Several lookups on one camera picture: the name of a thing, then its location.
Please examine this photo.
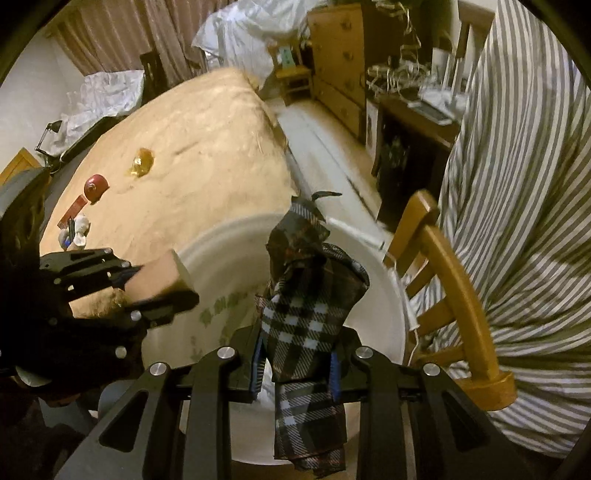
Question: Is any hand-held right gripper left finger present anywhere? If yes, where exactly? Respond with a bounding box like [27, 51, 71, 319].
[55, 330, 269, 480]

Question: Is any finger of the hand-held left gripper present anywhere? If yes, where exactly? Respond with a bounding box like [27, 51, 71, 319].
[38, 248, 145, 301]
[121, 288, 201, 329]

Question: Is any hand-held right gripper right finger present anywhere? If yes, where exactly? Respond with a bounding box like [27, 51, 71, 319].
[329, 328, 532, 480]

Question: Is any tan sponge block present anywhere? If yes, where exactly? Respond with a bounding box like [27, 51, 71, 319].
[124, 250, 194, 302]

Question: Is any white bucket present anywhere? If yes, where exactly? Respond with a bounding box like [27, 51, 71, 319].
[139, 212, 409, 467]

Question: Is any plaid cloth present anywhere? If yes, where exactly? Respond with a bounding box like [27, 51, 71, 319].
[255, 193, 371, 476]

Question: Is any red carton box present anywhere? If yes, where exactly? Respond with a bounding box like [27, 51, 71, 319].
[57, 194, 89, 230]

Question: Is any red apple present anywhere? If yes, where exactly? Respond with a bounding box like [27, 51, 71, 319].
[84, 174, 110, 204]

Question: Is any yellow wrapper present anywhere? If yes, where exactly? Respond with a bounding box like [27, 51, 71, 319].
[123, 147, 156, 179]

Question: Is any wooden headboard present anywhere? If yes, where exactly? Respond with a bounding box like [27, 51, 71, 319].
[0, 148, 43, 188]

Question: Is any black desk lamp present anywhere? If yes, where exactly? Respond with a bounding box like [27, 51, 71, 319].
[34, 120, 66, 163]

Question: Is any light wooden chair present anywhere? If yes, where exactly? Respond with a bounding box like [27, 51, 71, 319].
[383, 189, 517, 411]

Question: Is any orange blanket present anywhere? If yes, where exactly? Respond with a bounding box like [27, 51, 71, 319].
[39, 67, 301, 319]

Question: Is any white plastic cover sheet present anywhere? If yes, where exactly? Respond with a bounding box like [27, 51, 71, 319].
[191, 0, 324, 86]
[46, 69, 147, 155]

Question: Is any black chair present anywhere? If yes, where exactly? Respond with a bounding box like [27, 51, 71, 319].
[140, 50, 168, 90]

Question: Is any black plastic bag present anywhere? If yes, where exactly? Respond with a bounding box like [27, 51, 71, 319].
[373, 136, 419, 188]

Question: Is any pink curtain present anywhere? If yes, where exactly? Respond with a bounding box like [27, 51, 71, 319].
[44, 0, 218, 88]

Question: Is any striped cloth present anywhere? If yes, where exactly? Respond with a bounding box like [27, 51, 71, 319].
[406, 0, 591, 457]

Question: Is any white cardboard box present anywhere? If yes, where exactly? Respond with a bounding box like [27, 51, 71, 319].
[365, 108, 382, 151]

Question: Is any dark wooden desk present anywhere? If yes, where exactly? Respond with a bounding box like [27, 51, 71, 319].
[365, 90, 462, 220]

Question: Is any small wooden chair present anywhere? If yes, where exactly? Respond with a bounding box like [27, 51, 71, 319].
[269, 39, 314, 104]

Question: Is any wooden dresser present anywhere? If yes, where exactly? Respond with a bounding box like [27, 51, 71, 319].
[306, 4, 368, 141]

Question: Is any white router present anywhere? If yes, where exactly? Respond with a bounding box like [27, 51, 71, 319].
[418, 48, 472, 114]

